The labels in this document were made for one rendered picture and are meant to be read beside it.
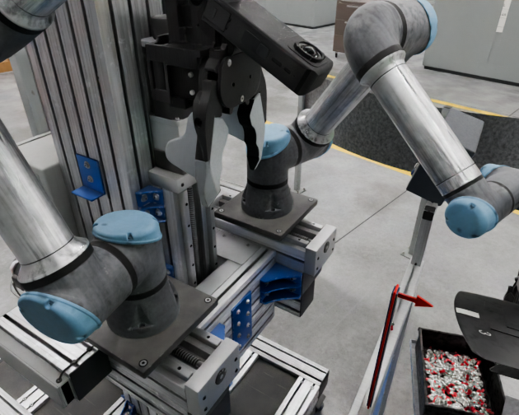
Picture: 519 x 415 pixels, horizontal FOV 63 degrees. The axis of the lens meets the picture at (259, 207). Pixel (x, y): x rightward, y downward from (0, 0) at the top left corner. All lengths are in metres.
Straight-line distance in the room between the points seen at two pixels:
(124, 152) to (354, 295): 1.82
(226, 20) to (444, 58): 6.88
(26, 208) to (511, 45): 6.59
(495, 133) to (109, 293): 2.14
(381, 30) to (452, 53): 6.31
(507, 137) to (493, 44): 4.51
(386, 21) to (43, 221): 0.67
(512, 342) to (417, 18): 0.61
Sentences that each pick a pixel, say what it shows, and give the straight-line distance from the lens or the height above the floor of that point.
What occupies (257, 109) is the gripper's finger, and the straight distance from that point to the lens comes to 0.45.
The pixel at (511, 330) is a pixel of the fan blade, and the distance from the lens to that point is 0.73.
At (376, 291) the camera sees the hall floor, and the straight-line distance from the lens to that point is 2.55.
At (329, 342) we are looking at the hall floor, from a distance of 2.25.
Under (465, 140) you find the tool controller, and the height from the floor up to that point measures 1.24.
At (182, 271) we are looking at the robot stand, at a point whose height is 0.99.
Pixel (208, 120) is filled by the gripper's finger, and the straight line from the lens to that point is 0.38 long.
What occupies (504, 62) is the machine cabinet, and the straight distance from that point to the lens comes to 6.94.
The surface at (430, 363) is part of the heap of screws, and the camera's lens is 1.16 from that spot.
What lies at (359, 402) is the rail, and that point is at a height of 0.86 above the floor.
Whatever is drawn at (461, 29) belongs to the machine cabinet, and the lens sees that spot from 7.09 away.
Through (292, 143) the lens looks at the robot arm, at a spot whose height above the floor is 1.23.
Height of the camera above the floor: 1.70
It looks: 32 degrees down
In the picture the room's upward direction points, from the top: straight up
